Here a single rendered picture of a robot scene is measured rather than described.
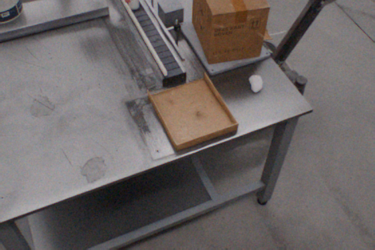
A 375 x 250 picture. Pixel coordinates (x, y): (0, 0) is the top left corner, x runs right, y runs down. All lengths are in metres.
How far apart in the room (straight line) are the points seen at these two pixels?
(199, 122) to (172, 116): 0.11
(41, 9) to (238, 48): 0.96
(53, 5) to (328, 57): 2.00
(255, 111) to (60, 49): 0.92
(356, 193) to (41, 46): 1.86
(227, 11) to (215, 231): 1.19
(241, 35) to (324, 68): 1.50
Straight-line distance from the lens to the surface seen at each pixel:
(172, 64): 1.88
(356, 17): 3.83
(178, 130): 1.70
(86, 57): 2.01
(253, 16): 1.82
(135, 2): 2.13
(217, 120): 1.74
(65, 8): 2.22
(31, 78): 1.98
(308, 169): 2.70
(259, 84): 1.86
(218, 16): 1.76
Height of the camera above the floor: 2.19
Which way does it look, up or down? 50 degrees down
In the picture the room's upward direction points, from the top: 2 degrees clockwise
